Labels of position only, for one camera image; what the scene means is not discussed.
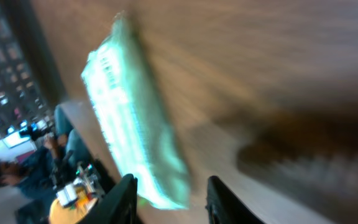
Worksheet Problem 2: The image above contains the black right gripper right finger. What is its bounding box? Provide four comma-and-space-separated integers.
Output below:
206, 175, 264, 224

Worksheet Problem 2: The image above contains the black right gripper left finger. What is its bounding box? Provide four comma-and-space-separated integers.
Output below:
79, 174, 137, 224

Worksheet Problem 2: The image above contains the large teal wipes pack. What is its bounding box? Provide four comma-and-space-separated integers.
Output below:
81, 12, 191, 210

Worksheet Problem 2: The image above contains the cluttered background desk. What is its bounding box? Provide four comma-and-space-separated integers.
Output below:
48, 163, 105, 224

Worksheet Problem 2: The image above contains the seated person in background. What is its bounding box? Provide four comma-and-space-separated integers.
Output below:
0, 105, 92, 200

